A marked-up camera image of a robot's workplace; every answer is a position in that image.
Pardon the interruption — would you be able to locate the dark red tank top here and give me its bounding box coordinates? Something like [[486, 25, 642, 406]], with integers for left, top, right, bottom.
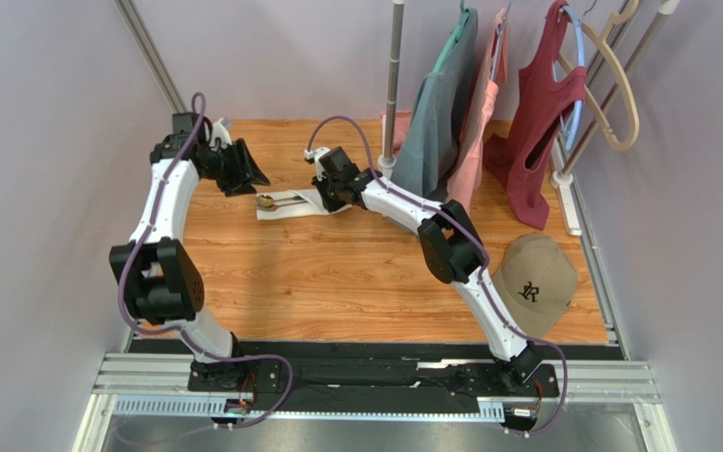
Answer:
[[483, 1, 586, 231]]

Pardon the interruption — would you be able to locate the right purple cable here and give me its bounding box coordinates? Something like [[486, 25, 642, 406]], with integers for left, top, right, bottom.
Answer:
[[306, 114, 570, 437]]

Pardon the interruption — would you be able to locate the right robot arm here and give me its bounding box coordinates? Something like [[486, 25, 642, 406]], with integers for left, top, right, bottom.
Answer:
[[304, 147, 541, 389]]

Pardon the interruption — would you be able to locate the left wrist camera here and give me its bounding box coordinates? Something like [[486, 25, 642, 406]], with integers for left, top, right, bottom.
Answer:
[[210, 118, 233, 152]]

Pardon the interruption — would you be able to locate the teal hanger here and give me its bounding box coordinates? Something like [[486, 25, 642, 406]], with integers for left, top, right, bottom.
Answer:
[[431, 0, 471, 73]]

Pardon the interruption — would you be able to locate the aluminium frame post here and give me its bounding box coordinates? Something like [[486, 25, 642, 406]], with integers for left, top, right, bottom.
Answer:
[[113, 0, 189, 113]]

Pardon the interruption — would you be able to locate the grey-blue hanging shirt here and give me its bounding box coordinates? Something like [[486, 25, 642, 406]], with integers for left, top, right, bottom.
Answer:
[[391, 7, 478, 201]]

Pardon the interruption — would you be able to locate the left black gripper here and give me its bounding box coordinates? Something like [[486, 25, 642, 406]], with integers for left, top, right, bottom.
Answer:
[[202, 138, 272, 198]]

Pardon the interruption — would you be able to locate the salmon pink hanging shirt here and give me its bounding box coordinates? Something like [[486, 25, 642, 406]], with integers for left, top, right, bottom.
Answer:
[[446, 5, 511, 212]]

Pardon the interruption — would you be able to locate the gold utensil dark handle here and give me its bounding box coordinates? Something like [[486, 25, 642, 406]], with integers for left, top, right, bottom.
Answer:
[[269, 200, 310, 211]]

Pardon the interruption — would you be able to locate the metal clothes rack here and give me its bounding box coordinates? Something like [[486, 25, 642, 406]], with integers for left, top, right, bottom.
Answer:
[[378, 1, 679, 236]]

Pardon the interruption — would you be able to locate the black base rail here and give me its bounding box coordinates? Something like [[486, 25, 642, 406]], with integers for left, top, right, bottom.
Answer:
[[127, 338, 624, 420]]

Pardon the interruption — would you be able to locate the light blue hanger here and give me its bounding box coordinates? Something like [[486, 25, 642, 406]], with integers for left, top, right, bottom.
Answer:
[[557, 5, 586, 151]]

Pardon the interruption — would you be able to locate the gold fork green handle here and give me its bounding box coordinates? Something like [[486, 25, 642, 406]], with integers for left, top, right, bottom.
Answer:
[[256, 195, 305, 211]]

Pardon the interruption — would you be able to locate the tan baseball cap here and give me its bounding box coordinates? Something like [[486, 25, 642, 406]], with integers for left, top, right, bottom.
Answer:
[[492, 233, 579, 338]]

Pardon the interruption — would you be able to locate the white cloth napkin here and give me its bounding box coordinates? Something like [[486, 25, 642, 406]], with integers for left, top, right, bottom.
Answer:
[[255, 188, 349, 221]]

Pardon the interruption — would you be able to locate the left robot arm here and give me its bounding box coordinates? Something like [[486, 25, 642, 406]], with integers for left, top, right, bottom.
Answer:
[[109, 113, 271, 391]]

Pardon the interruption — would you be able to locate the beige wooden hanger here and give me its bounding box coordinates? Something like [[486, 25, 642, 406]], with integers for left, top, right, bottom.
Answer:
[[581, 0, 639, 152]]

